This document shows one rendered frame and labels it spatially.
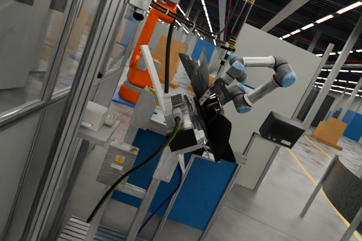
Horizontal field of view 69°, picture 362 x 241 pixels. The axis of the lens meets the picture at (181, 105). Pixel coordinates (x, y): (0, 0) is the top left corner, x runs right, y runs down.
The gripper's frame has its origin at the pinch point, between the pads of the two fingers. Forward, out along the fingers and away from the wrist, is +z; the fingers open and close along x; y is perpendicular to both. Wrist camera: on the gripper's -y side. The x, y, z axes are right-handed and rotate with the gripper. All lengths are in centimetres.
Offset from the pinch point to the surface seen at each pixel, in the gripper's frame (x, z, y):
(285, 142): -11, -15, -67
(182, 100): 36.1, 3.3, 21.4
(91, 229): 39, 97, 13
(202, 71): 48, -15, 25
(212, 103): 36.5, -5.8, 8.2
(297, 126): -8, -29, -63
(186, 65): 20.1, -11.7, 30.3
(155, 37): -1052, 4, 131
